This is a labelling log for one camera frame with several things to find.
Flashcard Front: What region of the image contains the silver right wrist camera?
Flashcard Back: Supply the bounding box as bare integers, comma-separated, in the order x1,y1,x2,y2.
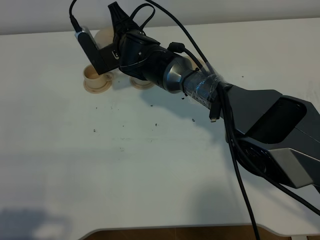
75,26,100,65

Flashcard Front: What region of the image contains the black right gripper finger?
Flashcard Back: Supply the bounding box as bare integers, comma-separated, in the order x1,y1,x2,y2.
108,1,139,43

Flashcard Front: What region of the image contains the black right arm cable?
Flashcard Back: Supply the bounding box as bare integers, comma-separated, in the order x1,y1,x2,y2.
68,0,320,240

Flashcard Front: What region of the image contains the beige teacup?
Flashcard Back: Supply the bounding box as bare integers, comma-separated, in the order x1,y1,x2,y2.
131,76,149,85
83,65,114,81

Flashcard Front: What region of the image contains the left beige teacup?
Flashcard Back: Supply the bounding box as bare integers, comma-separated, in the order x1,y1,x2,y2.
83,65,114,81

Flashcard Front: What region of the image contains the beige ceramic teapot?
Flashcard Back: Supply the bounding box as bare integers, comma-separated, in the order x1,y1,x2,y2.
94,27,114,49

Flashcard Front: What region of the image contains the right beige cup saucer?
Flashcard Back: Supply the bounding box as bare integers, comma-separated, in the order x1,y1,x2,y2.
129,76,155,90

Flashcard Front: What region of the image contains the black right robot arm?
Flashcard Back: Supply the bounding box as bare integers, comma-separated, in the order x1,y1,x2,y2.
70,2,320,189

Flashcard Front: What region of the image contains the beige cup saucer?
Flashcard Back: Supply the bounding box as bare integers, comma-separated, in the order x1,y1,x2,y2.
129,76,155,90
83,77,113,94

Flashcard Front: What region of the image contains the right beige teacup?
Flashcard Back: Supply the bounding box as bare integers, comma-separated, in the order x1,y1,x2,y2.
131,76,149,85

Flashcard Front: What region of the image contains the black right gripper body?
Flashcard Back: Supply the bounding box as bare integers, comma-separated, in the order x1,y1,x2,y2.
91,30,173,80

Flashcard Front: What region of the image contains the left beige cup saucer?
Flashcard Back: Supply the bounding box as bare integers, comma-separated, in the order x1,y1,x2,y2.
83,77,113,94

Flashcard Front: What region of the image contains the beige teapot saucer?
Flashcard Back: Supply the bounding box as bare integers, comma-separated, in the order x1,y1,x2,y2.
190,58,204,72

